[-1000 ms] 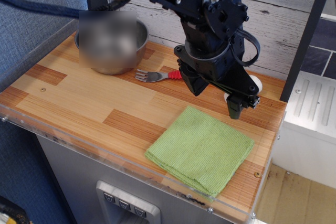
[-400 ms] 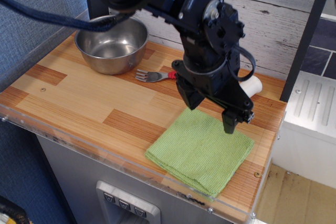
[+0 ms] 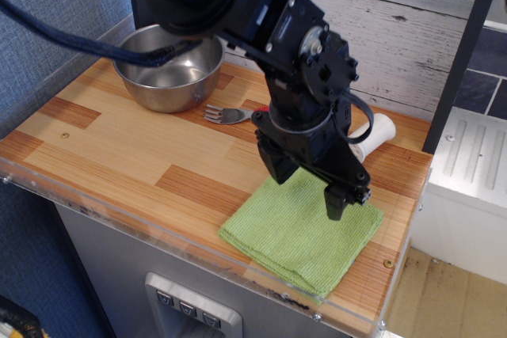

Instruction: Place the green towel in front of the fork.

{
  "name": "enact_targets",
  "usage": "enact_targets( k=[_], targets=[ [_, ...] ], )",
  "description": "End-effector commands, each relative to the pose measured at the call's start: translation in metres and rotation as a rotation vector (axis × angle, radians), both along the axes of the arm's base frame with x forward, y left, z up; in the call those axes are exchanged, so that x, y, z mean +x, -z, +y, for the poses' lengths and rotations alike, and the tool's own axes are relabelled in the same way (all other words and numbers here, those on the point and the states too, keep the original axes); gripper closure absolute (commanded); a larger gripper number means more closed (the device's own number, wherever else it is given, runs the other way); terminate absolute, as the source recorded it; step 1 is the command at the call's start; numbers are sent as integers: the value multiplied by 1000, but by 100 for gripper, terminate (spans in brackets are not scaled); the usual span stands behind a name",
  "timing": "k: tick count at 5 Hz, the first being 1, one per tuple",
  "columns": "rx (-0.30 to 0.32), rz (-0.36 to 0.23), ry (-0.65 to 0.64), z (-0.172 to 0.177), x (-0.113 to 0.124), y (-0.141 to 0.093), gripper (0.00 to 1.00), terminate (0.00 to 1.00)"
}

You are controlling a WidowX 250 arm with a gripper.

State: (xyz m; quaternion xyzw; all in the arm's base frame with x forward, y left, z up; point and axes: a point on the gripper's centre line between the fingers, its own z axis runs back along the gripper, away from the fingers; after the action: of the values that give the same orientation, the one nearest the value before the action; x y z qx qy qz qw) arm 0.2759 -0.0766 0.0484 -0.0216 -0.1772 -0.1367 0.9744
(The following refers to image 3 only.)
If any green towel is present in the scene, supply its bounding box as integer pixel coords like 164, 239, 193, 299
219, 169, 383, 298

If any silver button panel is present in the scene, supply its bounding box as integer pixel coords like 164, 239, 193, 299
145, 272, 243, 337

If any stainless steel bowl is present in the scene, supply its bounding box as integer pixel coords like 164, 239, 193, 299
113, 36, 224, 113

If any braided black cable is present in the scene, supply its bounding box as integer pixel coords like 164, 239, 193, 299
0, 0, 203, 68

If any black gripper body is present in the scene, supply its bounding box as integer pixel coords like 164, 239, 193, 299
252, 97, 372, 206

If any grey metal cabinet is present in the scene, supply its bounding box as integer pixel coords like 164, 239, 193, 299
56, 206, 344, 337

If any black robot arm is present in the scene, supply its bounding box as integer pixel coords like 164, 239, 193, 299
146, 0, 371, 220

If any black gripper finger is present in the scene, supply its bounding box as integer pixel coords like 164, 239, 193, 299
257, 136, 298, 184
324, 184, 345, 221

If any dark vertical post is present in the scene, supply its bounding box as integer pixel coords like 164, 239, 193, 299
422, 0, 493, 154

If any white plastic spool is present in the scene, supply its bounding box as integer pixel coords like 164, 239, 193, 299
349, 113, 396, 163

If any fork with red handle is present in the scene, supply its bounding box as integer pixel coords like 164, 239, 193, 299
204, 104, 269, 125

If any clear acrylic edge guard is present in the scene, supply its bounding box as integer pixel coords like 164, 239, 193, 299
1, 148, 431, 337

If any white grooved appliance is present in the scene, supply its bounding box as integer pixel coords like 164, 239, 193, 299
410, 108, 506, 283

